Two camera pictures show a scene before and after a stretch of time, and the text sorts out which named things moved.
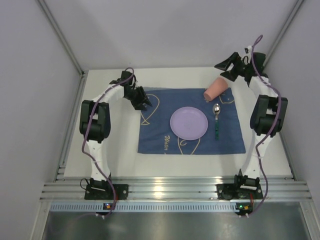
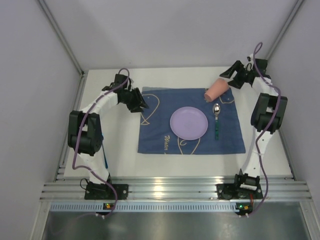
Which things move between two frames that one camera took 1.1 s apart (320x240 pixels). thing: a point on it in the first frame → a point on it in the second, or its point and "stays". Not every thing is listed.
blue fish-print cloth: (223, 135) stays
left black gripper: (139, 97) → (135, 99)
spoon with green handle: (216, 109) stays
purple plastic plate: (188, 123) stays
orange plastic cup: (219, 85) stays
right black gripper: (235, 66) → (240, 75)
